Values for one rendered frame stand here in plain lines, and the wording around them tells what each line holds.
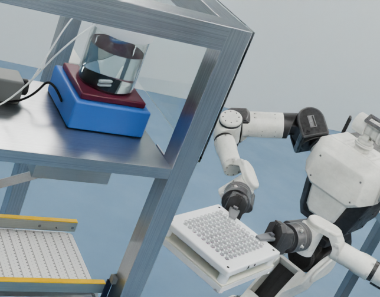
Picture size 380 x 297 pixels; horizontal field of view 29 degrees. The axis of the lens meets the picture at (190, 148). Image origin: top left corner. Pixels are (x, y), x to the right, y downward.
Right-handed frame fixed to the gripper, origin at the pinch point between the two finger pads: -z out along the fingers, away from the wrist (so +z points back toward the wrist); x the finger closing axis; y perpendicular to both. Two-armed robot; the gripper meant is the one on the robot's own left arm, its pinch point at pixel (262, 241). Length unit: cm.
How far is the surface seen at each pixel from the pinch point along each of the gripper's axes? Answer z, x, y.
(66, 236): -38, 21, 36
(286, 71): 321, 50, 254
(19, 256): -56, 22, 31
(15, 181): -55, 7, 45
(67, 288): -51, 20, 14
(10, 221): -54, 19, 43
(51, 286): -56, 19, 15
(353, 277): 112, 47, 21
